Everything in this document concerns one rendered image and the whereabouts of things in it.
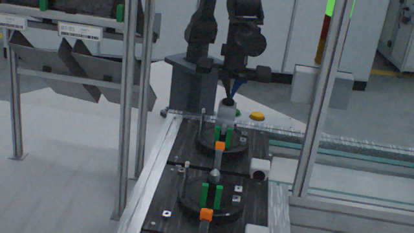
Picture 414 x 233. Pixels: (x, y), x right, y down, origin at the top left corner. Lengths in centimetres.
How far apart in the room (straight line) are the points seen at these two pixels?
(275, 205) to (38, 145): 69
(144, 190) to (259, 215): 25
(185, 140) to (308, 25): 318
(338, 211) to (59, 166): 70
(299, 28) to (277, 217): 337
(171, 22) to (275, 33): 88
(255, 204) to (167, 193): 19
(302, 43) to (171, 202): 346
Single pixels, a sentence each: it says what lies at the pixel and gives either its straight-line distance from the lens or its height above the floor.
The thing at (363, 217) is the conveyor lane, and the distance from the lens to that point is 119.
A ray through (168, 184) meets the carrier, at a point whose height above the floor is 97.
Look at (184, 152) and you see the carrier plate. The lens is 120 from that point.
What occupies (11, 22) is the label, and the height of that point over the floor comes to 128.
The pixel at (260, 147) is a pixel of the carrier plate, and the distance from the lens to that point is 128.
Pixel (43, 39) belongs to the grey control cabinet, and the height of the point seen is 21.
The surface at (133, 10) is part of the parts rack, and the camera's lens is 94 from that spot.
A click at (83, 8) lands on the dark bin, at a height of 131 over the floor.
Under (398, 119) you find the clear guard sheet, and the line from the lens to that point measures 108.
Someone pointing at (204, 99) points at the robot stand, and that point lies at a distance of 154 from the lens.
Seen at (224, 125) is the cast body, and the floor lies 105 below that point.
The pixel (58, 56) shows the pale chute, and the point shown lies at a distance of 115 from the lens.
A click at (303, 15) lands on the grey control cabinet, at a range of 431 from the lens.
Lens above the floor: 157
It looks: 26 degrees down
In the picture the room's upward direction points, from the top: 7 degrees clockwise
